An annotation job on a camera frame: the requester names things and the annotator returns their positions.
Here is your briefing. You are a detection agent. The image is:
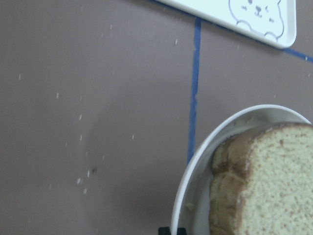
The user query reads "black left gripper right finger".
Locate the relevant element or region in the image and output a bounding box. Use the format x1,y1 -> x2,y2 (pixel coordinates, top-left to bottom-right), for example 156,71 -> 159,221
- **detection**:
177,228 -> 186,235

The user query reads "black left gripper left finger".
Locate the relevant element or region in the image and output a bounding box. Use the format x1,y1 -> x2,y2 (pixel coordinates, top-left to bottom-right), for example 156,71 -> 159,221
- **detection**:
158,227 -> 171,235

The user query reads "white round plate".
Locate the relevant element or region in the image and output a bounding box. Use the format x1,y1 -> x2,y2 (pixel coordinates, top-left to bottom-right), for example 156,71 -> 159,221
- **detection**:
170,104 -> 309,235

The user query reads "bread slice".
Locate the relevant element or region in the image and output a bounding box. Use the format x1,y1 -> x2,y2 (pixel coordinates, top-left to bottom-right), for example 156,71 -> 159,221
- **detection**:
212,136 -> 250,178
209,123 -> 313,235

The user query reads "cream bear tray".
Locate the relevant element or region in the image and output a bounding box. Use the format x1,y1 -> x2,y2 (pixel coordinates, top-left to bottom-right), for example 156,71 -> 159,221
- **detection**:
163,0 -> 297,49

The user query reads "bread slice under egg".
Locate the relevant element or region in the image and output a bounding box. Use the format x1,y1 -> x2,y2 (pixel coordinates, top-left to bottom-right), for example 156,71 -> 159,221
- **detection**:
212,136 -> 250,178

